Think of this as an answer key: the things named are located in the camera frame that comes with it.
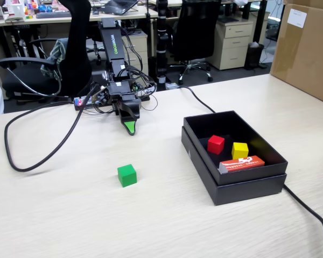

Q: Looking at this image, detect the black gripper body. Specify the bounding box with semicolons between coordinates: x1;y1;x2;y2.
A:
107;81;137;104

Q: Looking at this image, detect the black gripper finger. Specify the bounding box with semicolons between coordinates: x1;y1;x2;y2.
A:
117;99;137;136
122;94;142;121

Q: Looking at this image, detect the green wooden cube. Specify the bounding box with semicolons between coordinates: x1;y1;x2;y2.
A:
117;164;138;188

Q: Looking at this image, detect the black open box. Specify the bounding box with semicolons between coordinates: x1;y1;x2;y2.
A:
180;126;287;206

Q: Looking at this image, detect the large brown cardboard box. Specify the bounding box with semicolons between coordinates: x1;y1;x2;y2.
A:
269;0;323;107

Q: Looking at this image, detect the controller board with red light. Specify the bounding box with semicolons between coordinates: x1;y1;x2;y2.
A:
73;96;98;111

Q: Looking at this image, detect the beige drawer cabinet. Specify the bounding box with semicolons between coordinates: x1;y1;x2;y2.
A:
206;19;255;71
120;30;150;78

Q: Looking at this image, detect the black office chair with armrests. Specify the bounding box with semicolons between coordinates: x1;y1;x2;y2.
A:
0;0;94;106

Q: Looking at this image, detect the black pole with white bands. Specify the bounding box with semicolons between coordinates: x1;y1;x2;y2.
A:
155;0;170;91

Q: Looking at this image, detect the striped green cloth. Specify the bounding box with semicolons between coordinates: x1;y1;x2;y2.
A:
40;37;69;82

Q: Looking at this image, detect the beige office desk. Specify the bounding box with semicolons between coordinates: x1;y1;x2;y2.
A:
0;4;159;28

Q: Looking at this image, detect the black laptop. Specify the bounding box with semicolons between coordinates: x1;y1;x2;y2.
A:
97;0;139;16

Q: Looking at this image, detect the red wooden cube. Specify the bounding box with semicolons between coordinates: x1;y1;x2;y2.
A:
207;135;226;155

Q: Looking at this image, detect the black mesh office chair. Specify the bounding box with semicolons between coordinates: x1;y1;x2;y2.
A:
168;0;223;85

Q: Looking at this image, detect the black keyboard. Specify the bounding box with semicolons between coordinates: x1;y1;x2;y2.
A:
36;11;72;19

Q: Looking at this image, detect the yellow wooden cube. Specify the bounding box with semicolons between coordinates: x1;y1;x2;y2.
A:
231;142;249;160

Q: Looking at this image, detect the orange rectangular pack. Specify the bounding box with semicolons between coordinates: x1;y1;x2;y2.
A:
218;155;266;174

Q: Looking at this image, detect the white desk container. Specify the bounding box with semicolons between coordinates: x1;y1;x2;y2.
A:
4;3;27;23

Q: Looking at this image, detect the black waste bin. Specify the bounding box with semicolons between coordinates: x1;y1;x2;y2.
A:
244;42;265;70

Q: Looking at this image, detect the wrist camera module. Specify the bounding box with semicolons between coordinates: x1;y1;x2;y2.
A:
90;85;110;106

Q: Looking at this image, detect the thin black wire bundle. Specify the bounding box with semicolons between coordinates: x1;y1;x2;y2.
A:
115;25;159;115

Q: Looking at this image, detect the thick black cable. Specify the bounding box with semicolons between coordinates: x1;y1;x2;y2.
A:
4;85;101;173
165;84;323;258

